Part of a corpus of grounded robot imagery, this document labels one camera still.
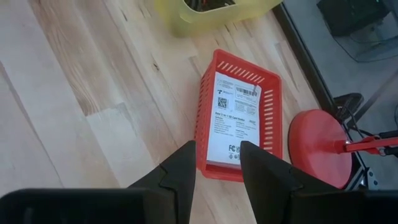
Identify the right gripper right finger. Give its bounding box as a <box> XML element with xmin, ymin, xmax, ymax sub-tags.
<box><xmin>239</xmin><ymin>141</ymin><xmax>340</xmax><ymax>224</ymax></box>

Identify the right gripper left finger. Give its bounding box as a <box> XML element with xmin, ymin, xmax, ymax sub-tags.
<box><xmin>127</xmin><ymin>140</ymin><xmax>197</xmax><ymax>224</ymax></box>

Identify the white product box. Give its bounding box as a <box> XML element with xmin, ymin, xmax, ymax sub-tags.
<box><xmin>206</xmin><ymin>71</ymin><xmax>262</xmax><ymax>167</ymax></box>

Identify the yellow translucent bin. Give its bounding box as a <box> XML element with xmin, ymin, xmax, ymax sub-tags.
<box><xmin>154</xmin><ymin>0</ymin><xmax>284</xmax><ymax>38</ymax></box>

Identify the red desk lamp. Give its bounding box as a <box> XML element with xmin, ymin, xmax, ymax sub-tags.
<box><xmin>287</xmin><ymin>108</ymin><xmax>398</xmax><ymax>190</ymax></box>

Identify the red plastic basket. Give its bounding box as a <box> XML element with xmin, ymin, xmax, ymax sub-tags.
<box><xmin>194</xmin><ymin>49</ymin><xmax>284</xmax><ymax>183</ymax></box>

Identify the black power strip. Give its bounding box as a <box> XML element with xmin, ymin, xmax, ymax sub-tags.
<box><xmin>316</xmin><ymin>0</ymin><xmax>392</xmax><ymax>37</ymax></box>

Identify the black lamp cord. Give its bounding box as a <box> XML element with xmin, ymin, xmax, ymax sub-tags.
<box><xmin>333</xmin><ymin>92</ymin><xmax>374</xmax><ymax>138</ymax></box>

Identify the black table frame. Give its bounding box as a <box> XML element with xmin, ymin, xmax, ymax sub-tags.
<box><xmin>272</xmin><ymin>2</ymin><xmax>382</xmax><ymax>191</ymax></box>

